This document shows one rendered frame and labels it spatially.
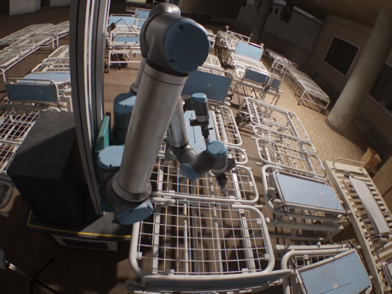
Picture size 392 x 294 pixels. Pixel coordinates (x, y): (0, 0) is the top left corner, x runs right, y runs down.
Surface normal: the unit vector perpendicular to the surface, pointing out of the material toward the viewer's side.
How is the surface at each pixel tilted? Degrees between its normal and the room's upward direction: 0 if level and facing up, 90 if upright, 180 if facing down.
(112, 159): 5
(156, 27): 65
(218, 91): 90
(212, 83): 90
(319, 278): 5
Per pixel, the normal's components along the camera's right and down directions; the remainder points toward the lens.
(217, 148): -0.04, -0.62
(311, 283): 0.23, -0.79
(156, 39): -0.74, 0.15
